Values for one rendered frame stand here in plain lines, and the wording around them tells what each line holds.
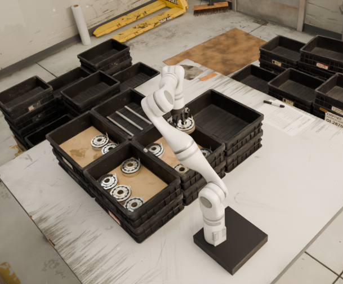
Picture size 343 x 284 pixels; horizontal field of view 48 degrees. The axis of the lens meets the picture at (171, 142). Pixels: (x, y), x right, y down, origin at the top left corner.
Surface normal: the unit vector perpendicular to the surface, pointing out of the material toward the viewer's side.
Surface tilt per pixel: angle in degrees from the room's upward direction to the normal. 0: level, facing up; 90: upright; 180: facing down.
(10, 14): 90
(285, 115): 0
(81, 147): 0
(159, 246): 0
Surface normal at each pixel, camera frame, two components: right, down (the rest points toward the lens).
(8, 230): -0.12, -0.74
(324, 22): -0.74, 0.51
